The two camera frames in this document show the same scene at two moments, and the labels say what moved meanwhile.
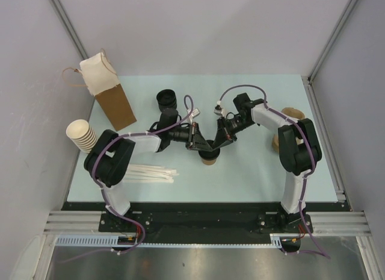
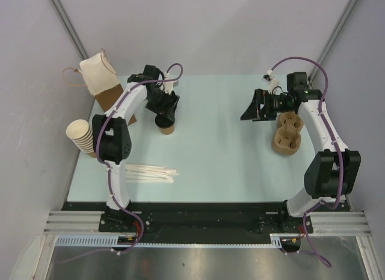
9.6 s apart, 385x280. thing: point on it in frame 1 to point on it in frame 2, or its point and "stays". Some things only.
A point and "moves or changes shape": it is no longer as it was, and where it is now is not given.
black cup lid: x=209 y=155 moves or changes shape
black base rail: x=165 y=222 stays
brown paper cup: x=209 y=162 moves or changes shape
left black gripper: x=196 y=141 to x=165 y=109
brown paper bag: x=101 y=82 stays
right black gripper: x=222 y=133 to x=254 y=111
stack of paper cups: x=79 y=130 stays
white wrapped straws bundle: x=150 y=174 stays
